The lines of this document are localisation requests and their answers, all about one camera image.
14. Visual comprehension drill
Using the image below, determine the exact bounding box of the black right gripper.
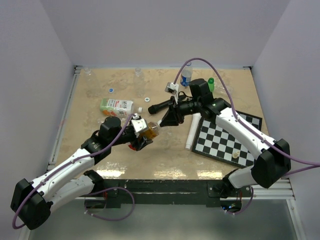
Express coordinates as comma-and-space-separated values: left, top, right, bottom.
160, 95, 202, 126

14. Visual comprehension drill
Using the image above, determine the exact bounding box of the gold label drink bottle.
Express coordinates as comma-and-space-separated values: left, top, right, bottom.
140, 122, 160, 140

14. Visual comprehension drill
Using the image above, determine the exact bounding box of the clear plastic bottle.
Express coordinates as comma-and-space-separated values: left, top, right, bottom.
133, 67, 145, 97

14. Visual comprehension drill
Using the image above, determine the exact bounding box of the clear crushed bottle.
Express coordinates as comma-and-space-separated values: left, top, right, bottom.
97, 117, 107, 125

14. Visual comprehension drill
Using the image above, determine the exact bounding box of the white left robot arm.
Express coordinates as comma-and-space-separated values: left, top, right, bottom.
10, 113, 152, 230

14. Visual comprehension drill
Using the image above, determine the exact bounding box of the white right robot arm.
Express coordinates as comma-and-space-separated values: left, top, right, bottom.
160, 78, 291, 197

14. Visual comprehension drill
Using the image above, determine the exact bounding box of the green tea label bottle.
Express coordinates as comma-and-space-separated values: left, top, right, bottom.
99, 98, 143, 119

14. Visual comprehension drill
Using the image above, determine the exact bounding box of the blue label water bottle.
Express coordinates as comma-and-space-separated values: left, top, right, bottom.
180, 62, 193, 88

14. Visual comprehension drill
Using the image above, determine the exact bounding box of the green plastic bottle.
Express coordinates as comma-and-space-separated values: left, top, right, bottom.
207, 77, 215, 93

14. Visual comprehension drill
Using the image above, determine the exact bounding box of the clear bottle lying right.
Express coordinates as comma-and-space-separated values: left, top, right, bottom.
213, 84, 234, 96

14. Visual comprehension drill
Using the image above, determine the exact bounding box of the clear bottle back left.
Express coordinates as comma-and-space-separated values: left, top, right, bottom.
83, 67, 101, 96

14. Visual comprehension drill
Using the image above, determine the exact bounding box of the black microphone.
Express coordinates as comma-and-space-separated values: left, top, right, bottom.
147, 99, 173, 115

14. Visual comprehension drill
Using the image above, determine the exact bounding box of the white microphone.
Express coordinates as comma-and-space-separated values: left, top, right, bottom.
185, 113, 201, 150

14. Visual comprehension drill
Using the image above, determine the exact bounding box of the black white chessboard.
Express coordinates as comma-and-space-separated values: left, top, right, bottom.
191, 118, 256, 169

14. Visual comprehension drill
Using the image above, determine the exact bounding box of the cream chess piece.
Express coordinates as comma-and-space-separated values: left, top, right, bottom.
232, 150, 241, 159

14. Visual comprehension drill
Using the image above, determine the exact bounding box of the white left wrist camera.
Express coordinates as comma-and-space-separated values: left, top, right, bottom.
130, 113, 149, 137

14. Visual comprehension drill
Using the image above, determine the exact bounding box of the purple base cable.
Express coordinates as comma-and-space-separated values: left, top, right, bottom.
84, 187, 136, 221

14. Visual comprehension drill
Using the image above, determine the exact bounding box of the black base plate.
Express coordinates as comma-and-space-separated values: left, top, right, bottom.
83, 179, 252, 209

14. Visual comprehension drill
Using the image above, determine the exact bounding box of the aluminium frame rail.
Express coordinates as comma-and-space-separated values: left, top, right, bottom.
253, 179, 307, 240

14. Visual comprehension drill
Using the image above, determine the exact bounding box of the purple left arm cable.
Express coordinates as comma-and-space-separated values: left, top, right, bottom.
11, 113, 137, 230

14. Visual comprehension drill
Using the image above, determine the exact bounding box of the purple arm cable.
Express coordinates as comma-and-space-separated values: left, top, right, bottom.
173, 57, 320, 178
11, 113, 137, 230

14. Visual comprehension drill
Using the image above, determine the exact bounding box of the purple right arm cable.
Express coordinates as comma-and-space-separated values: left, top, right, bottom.
173, 57, 320, 178

